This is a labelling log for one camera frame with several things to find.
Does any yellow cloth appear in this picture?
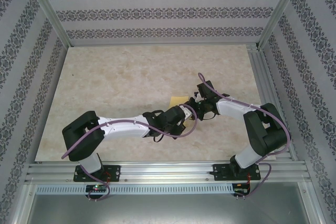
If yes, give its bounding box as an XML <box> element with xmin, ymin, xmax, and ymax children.
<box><xmin>169</xmin><ymin>95</ymin><xmax>195</xmax><ymax>130</ymax></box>

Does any long aluminium mounting rail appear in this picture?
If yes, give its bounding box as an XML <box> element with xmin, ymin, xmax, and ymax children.
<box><xmin>25</xmin><ymin>162</ymin><xmax>312</xmax><ymax>184</ymax></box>

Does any aluminium frame post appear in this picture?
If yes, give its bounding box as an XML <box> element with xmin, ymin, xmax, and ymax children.
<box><xmin>25</xmin><ymin>0</ymin><xmax>72</xmax><ymax>48</ymax></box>
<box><xmin>257</xmin><ymin>0</ymin><xmax>308</xmax><ymax>50</ymax></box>

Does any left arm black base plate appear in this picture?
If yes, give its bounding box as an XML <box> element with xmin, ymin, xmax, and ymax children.
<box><xmin>74</xmin><ymin>165</ymin><xmax>122</xmax><ymax>183</ymax></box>

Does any grey sheet metal panel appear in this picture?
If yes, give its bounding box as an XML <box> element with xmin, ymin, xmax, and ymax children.
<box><xmin>26</xmin><ymin>194</ymin><xmax>323</xmax><ymax>224</ymax></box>

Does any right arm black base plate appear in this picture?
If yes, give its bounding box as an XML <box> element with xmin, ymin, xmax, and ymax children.
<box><xmin>213</xmin><ymin>163</ymin><xmax>262</xmax><ymax>182</ymax></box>

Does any aluminium side rail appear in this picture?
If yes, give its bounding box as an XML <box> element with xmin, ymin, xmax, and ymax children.
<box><xmin>246</xmin><ymin>45</ymin><xmax>299</xmax><ymax>162</ymax></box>

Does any slotted grey cable duct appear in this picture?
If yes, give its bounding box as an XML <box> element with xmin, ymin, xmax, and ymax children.
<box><xmin>35</xmin><ymin>184</ymin><xmax>234</xmax><ymax>195</ymax></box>

